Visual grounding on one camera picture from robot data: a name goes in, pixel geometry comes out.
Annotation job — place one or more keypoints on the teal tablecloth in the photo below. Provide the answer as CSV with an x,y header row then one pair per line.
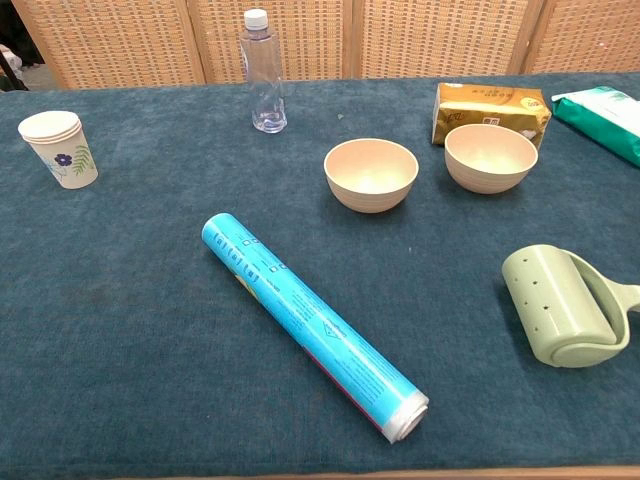
x,y
150,325

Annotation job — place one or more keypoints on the green wet wipes pack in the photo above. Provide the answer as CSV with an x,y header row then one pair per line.
x,y
600,117

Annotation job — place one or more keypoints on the beige ribbed bowl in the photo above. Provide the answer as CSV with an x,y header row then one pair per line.
x,y
492,155
371,172

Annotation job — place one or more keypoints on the nested white paper cup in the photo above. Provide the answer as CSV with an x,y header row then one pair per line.
x,y
47,124

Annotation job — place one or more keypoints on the clear plastic water bottle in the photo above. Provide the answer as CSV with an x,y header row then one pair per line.
x,y
265,75

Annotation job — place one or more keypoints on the floral print paper cup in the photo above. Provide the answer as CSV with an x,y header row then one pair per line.
x,y
70,167

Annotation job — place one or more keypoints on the light green lint roller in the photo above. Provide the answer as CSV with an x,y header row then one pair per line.
x,y
560,305

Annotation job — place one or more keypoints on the blue cling film roll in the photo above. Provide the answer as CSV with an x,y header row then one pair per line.
x,y
310,320

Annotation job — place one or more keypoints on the wicker folding screen panel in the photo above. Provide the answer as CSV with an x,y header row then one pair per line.
x,y
115,40
310,35
590,35
440,35

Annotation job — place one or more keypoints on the gold tissue pack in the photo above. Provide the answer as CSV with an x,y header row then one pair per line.
x,y
487,107

